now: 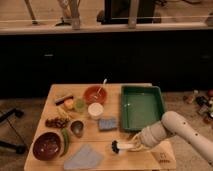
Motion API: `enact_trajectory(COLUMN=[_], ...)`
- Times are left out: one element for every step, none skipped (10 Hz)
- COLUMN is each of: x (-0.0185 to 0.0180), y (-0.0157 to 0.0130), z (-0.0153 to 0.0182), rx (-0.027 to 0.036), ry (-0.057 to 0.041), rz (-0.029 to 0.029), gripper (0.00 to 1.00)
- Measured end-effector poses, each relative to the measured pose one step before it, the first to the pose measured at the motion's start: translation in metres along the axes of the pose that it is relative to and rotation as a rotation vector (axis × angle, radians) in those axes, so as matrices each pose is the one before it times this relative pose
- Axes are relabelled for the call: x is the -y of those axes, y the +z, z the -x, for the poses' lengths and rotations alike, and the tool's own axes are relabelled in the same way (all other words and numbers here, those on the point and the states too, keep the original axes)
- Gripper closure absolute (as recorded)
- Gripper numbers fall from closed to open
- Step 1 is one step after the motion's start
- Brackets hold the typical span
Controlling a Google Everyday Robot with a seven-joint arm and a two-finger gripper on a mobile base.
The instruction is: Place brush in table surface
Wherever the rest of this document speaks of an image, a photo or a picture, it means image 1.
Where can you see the white ribbed gripper body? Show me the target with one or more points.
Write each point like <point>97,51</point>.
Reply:
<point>154,134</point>

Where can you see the blue sponge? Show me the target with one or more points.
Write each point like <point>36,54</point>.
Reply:
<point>107,124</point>

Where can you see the brown grapes toy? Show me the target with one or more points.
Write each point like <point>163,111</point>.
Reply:
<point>57,122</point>

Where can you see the orange bowl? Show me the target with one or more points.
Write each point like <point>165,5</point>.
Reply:
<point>90,93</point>

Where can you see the green plastic tray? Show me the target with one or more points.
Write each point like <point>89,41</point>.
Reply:
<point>140,107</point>

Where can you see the grey cloth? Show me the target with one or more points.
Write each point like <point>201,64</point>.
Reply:
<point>85,158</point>

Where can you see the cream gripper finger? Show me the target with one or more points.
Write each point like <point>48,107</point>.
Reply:
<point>136,138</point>
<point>139,147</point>

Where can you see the orange fruit toy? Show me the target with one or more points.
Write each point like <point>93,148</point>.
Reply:
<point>69,104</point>

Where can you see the yellow corn toy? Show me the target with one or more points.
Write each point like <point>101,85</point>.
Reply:
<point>63,113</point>

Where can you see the white brush with black bristles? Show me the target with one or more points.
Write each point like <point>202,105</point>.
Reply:
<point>117,146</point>

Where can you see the white cup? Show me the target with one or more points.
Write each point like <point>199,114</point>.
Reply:
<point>95,110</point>

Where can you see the dark maroon bowl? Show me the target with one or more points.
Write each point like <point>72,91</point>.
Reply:
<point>47,146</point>

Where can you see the small dark metal cup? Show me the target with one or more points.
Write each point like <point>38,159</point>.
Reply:
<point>77,128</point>

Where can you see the green round toy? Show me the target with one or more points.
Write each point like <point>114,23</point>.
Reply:
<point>79,105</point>

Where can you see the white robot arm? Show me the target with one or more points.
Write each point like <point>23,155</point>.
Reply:
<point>173,124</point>

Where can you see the clutter on floor right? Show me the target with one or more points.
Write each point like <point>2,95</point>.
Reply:
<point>205,106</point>

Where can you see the white spoon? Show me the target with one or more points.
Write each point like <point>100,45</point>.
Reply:
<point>101,86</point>

